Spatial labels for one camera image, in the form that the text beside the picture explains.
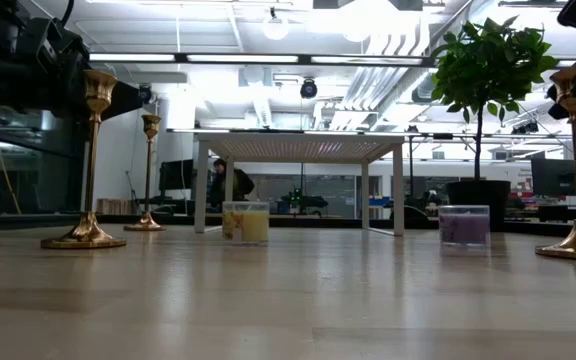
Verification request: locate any black aluminium table frame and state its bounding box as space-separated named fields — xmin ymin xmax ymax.
xmin=0 ymin=213 xmax=576 ymax=239

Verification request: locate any yellow candle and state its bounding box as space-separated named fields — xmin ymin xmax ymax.
xmin=221 ymin=200 xmax=271 ymax=246

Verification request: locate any black computer monitor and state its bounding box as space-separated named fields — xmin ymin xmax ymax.
xmin=531 ymin=157 xmax=576 ymax=197
xmin=159 ymin=158 xmax=195 ymax=192

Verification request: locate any person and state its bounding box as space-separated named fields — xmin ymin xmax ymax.
xmin=209 ymin=158 xmax=256 ymax=211

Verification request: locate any yellow stick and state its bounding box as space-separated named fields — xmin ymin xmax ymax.
xmin=0 ymin=103 xmax=23 ymax=216

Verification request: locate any background robot with green lights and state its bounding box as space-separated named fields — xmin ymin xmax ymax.
xmin=278 ymin=185 xmax=329 ymax=217

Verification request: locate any black round plant pot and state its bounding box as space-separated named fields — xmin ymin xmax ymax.
xmin=445 ymin=179 xmax=513 ymax=233

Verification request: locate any green leafy potted tree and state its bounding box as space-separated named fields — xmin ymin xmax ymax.
xmin=430 ymin=15 xmax=560 ymax=182

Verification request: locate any wooden slatted crate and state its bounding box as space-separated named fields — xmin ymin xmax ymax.
xmin=96 ymin=198 xmax=135 ymax=216

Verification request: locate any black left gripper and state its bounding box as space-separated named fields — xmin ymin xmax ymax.
xmin=0 ymin=15 xmax=145 ymax=122

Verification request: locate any white globe ceiling lamp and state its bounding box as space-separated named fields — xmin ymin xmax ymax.
xmin=261 ymin=7 xmax=290 ymax=41

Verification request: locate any purple candle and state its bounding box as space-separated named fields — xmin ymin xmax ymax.
xmin=438 ymin=204 xmax=492 ymax=247

